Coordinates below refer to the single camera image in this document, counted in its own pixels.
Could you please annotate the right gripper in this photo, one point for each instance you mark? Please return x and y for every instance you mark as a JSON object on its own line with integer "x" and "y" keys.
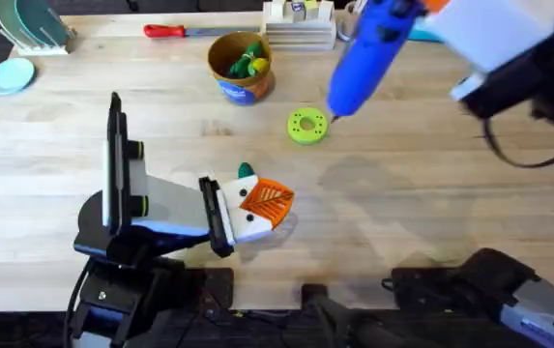
{"x": 513, "y": 87}

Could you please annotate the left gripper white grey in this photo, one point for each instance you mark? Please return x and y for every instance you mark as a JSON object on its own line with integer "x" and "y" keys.
{"x": 175, "y": 208}

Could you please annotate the blue electric screwdriver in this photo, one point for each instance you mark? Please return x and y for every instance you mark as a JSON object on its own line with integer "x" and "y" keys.
{"x": 368, "y": 58}

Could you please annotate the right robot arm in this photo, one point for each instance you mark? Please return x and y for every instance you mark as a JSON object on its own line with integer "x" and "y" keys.
{"x": 523, "y": 299}

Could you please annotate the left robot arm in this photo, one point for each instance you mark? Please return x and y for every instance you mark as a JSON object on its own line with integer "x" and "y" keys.
{"x": 112, "y": 299}

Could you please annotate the dark green toy vegetable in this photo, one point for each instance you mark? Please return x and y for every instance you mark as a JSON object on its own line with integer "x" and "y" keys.
{"x": 245, "y": 170}

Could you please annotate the white stacked holder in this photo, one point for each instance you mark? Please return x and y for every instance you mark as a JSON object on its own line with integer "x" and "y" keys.
{"x": 300, "y": 34}

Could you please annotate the teal flat object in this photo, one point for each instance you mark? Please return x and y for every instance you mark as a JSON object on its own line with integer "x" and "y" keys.
{"x": 426, "y": 36}

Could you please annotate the green disc with holes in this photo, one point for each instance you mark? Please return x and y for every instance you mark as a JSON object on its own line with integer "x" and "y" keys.
{"x": 298, "y": 133}

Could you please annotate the black upright wrist plate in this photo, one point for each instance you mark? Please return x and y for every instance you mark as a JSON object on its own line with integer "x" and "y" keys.
{"x": 114, "y": 159}

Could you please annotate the white peg rack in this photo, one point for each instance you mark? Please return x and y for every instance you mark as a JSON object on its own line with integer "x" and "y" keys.
{"x": 39, "y": 48}

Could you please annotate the light blue plate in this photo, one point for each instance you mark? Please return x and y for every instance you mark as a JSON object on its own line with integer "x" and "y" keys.
{"x": 9, "y": 76}

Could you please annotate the teal plate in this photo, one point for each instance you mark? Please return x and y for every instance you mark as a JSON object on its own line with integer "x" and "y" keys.
{"x": 39, "y": 19}

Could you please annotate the pale green plate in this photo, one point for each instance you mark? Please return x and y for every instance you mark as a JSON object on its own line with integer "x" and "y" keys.
{"x": 3, "y": 19}

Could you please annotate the black rail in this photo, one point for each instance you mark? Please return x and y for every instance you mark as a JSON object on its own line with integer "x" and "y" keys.
{"x": 267, "y": 333}

